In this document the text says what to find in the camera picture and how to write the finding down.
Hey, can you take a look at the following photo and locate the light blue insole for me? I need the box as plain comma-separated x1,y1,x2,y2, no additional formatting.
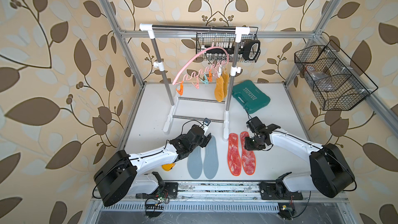
203,136,219,179
187,146,203,179

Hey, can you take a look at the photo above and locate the red insole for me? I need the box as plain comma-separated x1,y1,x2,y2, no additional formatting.
240,131,256,175
227,133,242,176

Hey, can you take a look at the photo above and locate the pink multi-clip hanger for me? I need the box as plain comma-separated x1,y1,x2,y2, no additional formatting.
172,46,229,85

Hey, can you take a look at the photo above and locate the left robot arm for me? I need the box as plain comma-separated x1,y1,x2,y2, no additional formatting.
93,119,212,207

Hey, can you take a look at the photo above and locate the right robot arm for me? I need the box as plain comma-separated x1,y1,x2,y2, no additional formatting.
244,117,356,199

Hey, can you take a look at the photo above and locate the green plastic tool case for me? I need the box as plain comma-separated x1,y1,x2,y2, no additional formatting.
232,80,271,115

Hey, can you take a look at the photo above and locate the yellow tape measure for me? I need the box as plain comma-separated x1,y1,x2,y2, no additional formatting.
161,163,175,172

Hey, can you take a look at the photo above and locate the orange clothes peg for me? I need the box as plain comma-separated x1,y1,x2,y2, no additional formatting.
176,82,184,96

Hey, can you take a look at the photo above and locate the orange yellow insole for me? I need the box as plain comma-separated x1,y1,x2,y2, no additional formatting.
214,76,224,102
221,69,229,98

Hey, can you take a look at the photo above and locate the plastic bag in basket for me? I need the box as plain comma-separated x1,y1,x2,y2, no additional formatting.
306,65,335,91

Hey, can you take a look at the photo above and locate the white clothes rack with steel bars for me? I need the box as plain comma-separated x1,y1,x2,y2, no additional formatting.
140,23,250,140

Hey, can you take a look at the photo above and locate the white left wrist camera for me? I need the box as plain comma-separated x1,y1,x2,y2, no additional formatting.
201,118,211,133

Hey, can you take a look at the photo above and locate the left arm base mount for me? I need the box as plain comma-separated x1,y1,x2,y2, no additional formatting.
135,172,178,218

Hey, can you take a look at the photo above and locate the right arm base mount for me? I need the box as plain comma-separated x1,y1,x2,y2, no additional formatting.
259,172,303,200

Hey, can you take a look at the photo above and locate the aluminium frame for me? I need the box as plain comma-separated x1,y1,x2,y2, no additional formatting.
100,0,398,224

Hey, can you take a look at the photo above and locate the small electronics board with wires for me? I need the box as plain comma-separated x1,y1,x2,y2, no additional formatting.
278,203,295,220

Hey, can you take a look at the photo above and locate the black wire basket back wall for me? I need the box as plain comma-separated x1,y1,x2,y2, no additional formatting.
194,27,261,64

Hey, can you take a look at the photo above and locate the black wire basket wall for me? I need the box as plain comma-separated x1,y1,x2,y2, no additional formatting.
294,40,378,111
194,27,261,64

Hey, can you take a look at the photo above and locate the black wire basket right wall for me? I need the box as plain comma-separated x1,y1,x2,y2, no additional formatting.
294,40,378,111

